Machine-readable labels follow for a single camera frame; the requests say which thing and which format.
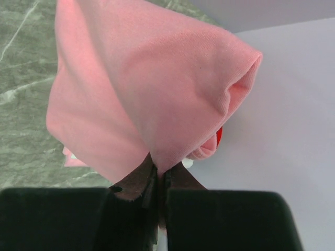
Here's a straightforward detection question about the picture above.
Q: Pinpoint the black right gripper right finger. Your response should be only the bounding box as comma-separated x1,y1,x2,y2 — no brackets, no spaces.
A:
163,162,207,190

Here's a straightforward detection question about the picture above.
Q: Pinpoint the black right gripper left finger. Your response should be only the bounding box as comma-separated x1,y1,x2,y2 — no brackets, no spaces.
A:
109,154,157,203

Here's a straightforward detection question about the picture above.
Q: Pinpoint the folded red t shirt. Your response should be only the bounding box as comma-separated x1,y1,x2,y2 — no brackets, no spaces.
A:
216,127,223,148

